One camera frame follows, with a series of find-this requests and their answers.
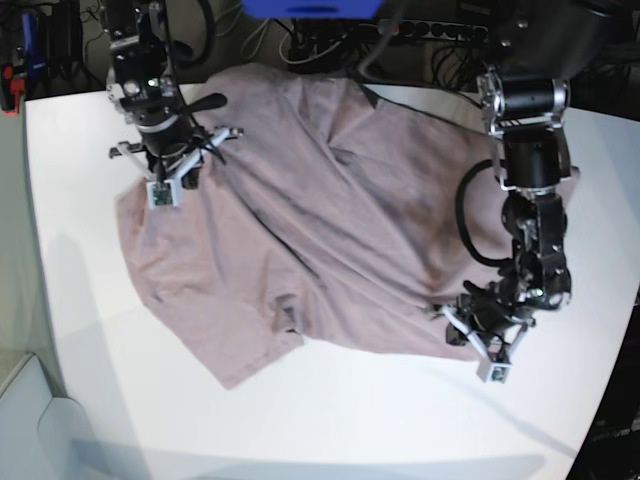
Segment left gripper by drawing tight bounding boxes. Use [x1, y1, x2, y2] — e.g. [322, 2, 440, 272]
[437, 280, 571, 365]

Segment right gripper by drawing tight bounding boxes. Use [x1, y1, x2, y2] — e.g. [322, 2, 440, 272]
[106, 74, 243, 190]

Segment mauve pink t-shirt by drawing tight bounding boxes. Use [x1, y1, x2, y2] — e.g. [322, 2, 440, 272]
[116, 64, 496, 389]

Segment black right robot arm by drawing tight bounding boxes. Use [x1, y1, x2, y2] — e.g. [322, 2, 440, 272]
[101, 1, 227, 193]

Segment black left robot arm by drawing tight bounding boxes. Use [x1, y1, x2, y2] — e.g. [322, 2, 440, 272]
[440, 1, 632, 382]

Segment blue box at top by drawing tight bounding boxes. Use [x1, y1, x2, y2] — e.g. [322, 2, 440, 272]
[242, 0, 382, 19]

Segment red black clamp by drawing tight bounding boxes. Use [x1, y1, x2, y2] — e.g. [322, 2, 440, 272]
[1, 64, 26, 116]

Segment white bin corner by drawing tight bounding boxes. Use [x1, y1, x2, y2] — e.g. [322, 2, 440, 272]
[1, 355, 92, 479]

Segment black power strip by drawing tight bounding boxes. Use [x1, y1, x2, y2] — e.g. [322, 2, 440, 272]
[392, 20, 489, 44]

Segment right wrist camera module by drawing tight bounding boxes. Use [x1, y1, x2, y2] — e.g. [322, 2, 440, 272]
[146, 179, 181, 210]

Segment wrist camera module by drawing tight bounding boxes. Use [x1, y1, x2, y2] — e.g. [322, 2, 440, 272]
[477, 359, 512, 384]
[146, 179, 181, 210]

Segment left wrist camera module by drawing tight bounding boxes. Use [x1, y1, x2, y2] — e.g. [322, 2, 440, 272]
[477, 359, 512, 384]

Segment white grey cables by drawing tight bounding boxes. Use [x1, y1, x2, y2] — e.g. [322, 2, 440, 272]
[209, 9, 346, 65]

